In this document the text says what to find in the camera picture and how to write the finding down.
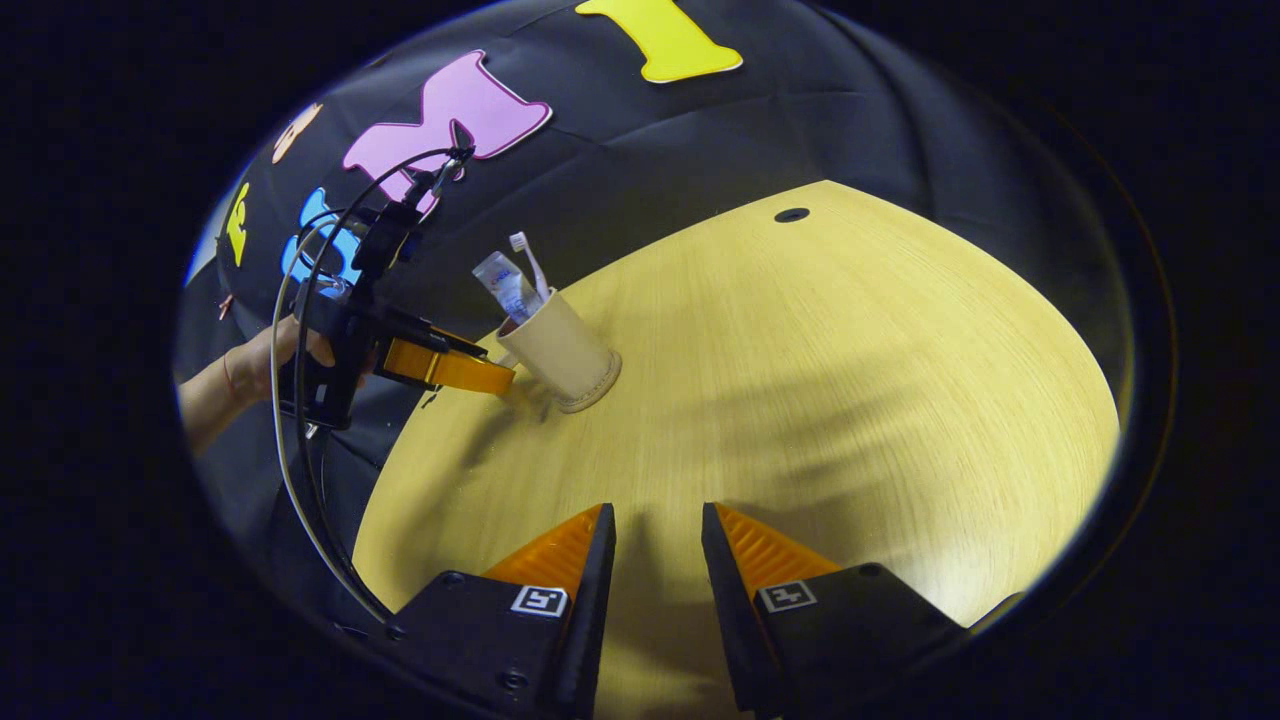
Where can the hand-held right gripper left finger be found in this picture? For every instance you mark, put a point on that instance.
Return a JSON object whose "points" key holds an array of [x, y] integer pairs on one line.
{"points": [[590, 620]]}

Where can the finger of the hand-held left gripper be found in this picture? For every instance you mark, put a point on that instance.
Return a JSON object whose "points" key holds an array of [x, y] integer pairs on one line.
{"points": [[440, 338], [460, 372]]}

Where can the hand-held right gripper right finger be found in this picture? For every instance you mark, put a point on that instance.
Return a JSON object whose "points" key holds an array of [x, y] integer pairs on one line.
{"points": [[735, 620]]}

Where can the white toothpaste tube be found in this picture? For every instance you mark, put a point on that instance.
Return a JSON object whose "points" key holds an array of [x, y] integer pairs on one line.
{"points": [[505, 285]]}

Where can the beige cup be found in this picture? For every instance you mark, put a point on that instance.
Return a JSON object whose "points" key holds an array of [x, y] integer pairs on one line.
{"points": [[560, 350]]}

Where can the white toothbrush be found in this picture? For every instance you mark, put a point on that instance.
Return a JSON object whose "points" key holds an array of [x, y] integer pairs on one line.
{"points": [[518, 242]]}

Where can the wooden desktop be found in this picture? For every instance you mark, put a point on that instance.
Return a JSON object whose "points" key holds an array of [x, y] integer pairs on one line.
{"points": [[800, 400]]}

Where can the black backdrop cloth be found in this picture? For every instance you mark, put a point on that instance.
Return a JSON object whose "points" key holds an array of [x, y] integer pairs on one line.
{"points": [[650, 150]]}

